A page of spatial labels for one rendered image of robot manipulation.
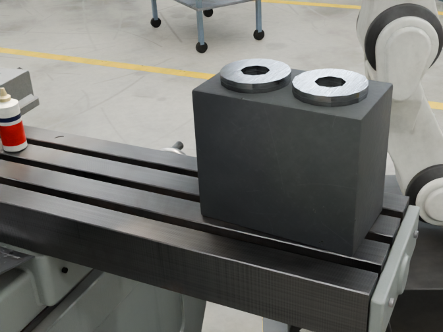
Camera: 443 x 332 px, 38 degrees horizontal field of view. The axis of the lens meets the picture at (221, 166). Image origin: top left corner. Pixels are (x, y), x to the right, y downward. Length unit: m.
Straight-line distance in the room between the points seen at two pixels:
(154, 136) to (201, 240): 2.42
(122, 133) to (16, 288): 2.35
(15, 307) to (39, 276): 0.06
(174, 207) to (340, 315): 0.28
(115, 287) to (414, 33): 0.71
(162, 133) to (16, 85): 2.03
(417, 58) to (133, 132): 2.27
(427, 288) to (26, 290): 0.75
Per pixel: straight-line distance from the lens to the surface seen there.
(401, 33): 1.19
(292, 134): 0.75
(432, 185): 1.35
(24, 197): 0.99
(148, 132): 3.29
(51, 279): 1.02
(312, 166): 0.75
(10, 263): 0.97
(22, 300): 1.03
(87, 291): 1.14
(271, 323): 1.47
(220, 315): 2.09
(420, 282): 1.34
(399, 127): 1.31
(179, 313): 1.52
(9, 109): 1.10
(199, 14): 4.31
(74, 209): 0.93
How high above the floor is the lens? 1.39
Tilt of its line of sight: 29 degrees down
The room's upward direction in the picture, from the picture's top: 3 degrees counter-clockwise
